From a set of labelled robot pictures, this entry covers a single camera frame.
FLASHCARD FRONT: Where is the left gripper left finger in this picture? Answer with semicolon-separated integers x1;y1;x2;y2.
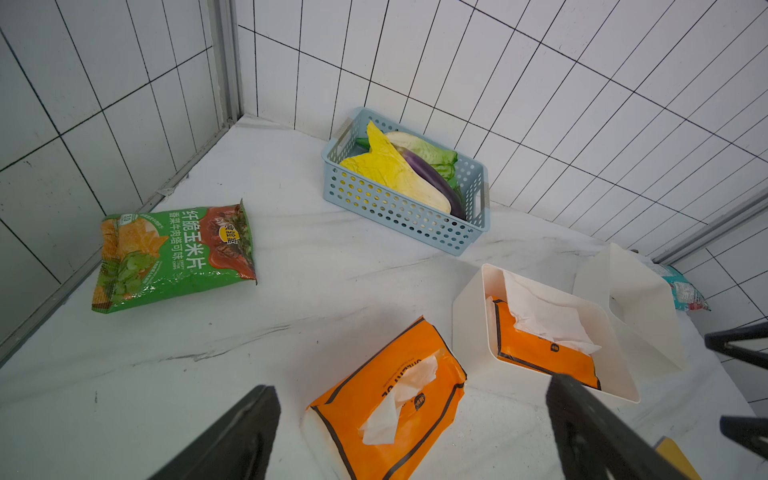
152;385;281;479

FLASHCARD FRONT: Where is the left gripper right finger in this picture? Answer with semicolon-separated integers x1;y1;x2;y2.
546;374;685;479

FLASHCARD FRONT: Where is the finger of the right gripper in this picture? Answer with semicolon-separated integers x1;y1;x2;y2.
703;321;768;371
719;416;768;460

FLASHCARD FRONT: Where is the purple toy eggplant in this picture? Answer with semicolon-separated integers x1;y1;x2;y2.
396;147;466;220

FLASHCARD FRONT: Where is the white tissue box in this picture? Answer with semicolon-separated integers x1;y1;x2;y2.
452;264;641;408
573;244;687;377

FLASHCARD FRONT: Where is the orange tissue pack with sheet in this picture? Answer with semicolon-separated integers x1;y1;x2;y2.
486;274;602;390

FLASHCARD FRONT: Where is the yellow toy cabbage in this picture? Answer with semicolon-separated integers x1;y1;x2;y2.
340;121;451;213

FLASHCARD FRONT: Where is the yellow box lid right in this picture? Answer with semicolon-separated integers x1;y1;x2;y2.
654;437;701;480

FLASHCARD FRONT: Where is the green toy lettuce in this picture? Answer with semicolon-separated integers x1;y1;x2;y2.
384;131;458;184

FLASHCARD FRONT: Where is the teal snack packet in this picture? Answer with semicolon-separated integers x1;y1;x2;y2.
650;263;710;311

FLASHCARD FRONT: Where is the green snack bag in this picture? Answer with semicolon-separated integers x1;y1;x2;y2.
92;203;257;314

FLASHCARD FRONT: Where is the blue plastic basket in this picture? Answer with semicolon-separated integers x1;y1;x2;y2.
322;107;491;256

